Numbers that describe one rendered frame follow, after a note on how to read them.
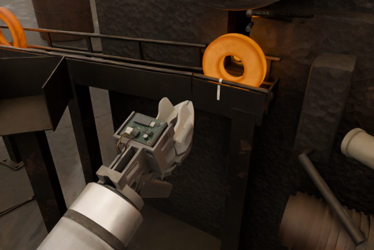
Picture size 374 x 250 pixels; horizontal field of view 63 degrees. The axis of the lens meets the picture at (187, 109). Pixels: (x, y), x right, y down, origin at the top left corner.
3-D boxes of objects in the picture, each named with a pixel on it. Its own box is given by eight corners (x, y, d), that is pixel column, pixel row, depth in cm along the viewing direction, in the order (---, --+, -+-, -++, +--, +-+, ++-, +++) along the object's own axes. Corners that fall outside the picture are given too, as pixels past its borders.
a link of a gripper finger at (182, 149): (200, 127, 50) (173, 170, 45) (201, 132, 51) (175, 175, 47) (175, 119, 52) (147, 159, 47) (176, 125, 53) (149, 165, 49)
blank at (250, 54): (206, 32, 76) (200, 35, 74) (267, 34, 69) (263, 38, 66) (209, 88, 84) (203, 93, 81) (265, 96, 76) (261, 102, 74)
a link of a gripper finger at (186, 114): (202, 86, 50) (174, 127, 45) (206, 111, 55) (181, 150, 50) (185, 82, 52) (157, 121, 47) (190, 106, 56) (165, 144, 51)
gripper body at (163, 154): (176, 120, 44) (128, 190, 37) (186, 155, 50) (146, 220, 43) (134, 107, 47) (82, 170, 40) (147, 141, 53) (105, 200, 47)
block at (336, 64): (299, 135, 81) (319, 47, 69) (332, 143, 78) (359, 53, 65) (290, 157, 73) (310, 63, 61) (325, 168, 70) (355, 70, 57)
